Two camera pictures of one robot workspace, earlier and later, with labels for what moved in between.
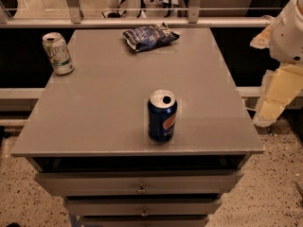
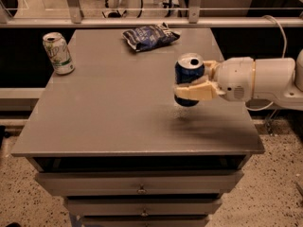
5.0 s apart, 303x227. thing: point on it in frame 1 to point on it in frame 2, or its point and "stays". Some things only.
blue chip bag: (150, 37) stays
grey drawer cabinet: (87, 140) stays
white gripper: (288, 38) to (235, 77)
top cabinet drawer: (137, 182) stays
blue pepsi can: (162, 115) to (188, 67)
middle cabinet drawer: (143, 206) stays
